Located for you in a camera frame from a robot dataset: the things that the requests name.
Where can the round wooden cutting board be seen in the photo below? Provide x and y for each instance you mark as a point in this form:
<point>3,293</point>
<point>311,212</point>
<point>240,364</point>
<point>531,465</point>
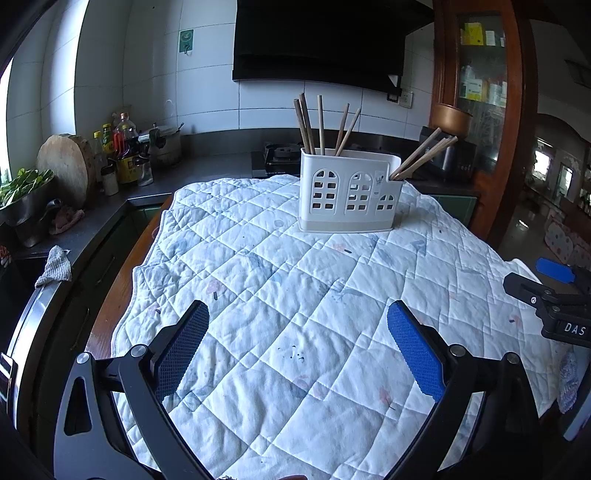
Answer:
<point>64,170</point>

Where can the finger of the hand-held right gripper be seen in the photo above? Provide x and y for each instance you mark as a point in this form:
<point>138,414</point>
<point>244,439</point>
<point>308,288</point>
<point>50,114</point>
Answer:
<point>531,288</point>
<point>556,271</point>

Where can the grey dishcloth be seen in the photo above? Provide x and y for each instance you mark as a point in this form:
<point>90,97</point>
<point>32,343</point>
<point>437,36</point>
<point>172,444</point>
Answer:
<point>54,267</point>

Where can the small white jar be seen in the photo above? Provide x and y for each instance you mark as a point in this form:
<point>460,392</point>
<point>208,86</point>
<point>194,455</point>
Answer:
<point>110,181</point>

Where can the yellow green box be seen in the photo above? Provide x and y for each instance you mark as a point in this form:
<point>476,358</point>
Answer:
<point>473,33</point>

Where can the yellow cap green bottle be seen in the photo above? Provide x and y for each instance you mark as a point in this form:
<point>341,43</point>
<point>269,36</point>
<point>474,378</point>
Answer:
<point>108,141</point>

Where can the black gas stove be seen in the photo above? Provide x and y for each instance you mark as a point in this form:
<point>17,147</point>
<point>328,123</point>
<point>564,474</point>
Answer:
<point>277,159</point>

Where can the person's right hand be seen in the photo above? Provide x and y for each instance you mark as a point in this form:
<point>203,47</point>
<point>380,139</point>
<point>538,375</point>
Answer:
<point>569,383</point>

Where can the metal cooking pot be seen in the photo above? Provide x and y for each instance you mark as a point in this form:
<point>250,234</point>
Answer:
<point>161,145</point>

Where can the green wall hook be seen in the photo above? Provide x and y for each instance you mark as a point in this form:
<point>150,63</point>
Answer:
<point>186,40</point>

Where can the dotted white board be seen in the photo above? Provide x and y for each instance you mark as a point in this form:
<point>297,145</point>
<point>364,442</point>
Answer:
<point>563,242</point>

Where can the pink cloth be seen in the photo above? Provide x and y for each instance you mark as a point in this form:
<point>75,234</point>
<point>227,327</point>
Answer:
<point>67,219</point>

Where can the black range hood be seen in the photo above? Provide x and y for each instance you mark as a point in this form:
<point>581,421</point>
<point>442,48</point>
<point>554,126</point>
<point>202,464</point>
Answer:
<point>323,41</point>

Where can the copper coloured pot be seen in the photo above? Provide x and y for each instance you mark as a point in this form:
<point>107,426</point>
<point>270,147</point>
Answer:
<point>452,119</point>

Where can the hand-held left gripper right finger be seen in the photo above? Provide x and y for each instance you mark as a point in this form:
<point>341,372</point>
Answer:
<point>415,355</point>

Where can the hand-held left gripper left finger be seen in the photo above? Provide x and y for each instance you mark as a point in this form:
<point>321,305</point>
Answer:
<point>182,350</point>

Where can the white quilted mat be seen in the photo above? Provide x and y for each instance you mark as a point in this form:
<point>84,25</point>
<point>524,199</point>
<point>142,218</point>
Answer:
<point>300,300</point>

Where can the black kitchen appliance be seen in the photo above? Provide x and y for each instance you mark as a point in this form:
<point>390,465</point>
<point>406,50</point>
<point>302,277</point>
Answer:
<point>455,157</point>

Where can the dark soy sauce bottle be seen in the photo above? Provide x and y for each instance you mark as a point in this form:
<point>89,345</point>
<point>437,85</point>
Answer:
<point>127,157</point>

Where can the wooden glass door cabinet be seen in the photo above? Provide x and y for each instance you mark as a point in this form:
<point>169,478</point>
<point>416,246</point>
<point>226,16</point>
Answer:
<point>517,115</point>

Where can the white plastic utensil holder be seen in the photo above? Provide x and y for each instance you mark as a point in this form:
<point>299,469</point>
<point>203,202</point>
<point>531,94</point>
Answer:
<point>346,194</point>

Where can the green leafy vegetables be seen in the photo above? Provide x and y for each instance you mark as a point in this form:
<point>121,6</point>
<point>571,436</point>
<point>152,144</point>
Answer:
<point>23,182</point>

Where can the small clear bottle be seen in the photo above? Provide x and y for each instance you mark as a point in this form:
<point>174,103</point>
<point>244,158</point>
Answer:
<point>145,173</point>

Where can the white wall socket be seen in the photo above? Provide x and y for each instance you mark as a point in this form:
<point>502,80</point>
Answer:
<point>406,98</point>

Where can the metal bowl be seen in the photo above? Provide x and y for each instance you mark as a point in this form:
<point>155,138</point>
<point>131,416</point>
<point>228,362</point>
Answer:
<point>25,214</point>

